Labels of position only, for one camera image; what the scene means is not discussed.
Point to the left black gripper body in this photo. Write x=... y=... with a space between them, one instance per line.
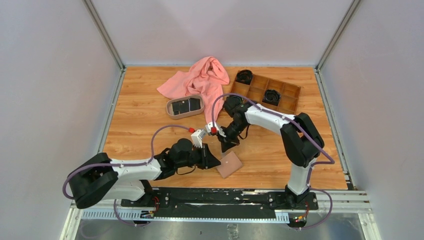
x=197 y=157

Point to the pink cloth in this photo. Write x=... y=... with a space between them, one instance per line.
x=205 y=78

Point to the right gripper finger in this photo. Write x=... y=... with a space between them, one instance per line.
x=228 y=144
x=224 y=139

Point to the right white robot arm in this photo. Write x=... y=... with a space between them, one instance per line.
x=301 y=140

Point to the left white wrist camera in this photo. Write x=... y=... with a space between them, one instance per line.
x=197 y=138

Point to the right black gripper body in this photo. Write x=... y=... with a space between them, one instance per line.
x=234 y=129

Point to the beige oval card tray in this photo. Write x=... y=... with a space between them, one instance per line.
x=168 y=108

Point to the rolled belt back left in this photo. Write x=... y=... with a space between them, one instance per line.
x=244 y=76

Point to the pink card holder wallet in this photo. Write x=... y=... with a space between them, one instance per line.
x=229 y=164

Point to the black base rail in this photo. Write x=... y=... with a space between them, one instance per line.
x=220 y=203

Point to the rolled belt middle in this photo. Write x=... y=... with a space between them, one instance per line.
x=272 y=97

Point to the wooden divided tray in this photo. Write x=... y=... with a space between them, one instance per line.
x=290 y=93

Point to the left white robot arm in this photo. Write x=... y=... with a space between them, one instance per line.
x=104 y=178

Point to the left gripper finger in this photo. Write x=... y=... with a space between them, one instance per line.
x=209 y=161
x=206 y=153

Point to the rolled belt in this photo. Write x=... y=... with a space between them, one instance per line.
x=244 y=76
x=272 y=97

